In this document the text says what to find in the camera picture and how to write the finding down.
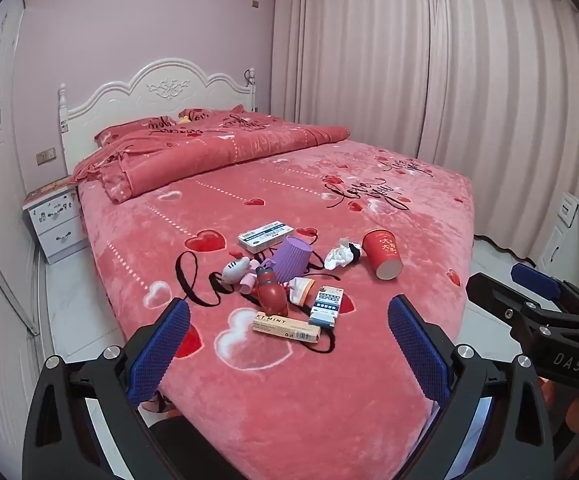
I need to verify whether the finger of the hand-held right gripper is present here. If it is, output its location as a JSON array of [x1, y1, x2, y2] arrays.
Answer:
[[511, 262, 579, 317], [466, 271, 565, 346]]

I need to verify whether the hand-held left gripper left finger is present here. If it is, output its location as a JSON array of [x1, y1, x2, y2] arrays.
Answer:
[[22, 299, 192, 480]]

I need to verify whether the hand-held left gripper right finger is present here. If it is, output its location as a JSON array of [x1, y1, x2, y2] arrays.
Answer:
[[387, 294, 557, 480]]

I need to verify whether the blue white medicine box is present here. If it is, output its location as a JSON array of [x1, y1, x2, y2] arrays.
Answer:
[[309, 285, 345, 330]]

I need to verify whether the red paper cup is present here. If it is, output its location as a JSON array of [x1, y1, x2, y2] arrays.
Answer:
[[362, 229, 403, 281]]

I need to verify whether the white cat toy red bow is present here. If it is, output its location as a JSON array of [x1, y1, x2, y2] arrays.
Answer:
[[220, 255, 250, 285]]

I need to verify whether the red toy bottle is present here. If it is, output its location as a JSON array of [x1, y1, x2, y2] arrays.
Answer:
[[255, 266, 288, 317]]

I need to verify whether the long beige carton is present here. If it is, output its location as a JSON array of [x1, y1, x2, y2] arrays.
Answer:
[[252, 311, 323, 345]]

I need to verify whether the white orange packet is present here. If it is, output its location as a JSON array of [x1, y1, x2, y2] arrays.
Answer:
[[288, 276, 317, 306]]

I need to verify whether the white cabinet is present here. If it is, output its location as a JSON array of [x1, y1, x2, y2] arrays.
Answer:
[[537, 192, 579, 272]]

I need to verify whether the pink heart print bed blanket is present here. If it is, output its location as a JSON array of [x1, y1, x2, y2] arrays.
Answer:
[[72, 137, 475, 480]]

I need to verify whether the purple ribbed cup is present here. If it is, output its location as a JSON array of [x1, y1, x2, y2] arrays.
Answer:
[[268, 236, 315, 283]]

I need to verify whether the white nightstand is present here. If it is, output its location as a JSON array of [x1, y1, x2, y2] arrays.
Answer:
[[22, 182, 87, 266]]

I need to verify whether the folded pink quilt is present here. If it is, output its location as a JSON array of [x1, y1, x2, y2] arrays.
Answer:
[[72, 110, 353, 205]]

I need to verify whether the colourful printed book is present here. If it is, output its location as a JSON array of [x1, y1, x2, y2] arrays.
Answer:
[[25, 179, 77, 203]]

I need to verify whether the pink printed pillow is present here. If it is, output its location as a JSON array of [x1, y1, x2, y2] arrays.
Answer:
[[94, 116, 180, 147], [178, 105, 250, 123]]

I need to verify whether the pink pleated curtain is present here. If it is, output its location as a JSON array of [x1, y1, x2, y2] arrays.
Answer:
[[269, 0, 579, 256]]

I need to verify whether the white carved bed headboard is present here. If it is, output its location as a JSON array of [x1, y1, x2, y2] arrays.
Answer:
[[58, 57, 257, 171]]

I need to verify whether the black cable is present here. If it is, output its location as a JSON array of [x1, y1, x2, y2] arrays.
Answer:
[[242, 71, 260, 112]]

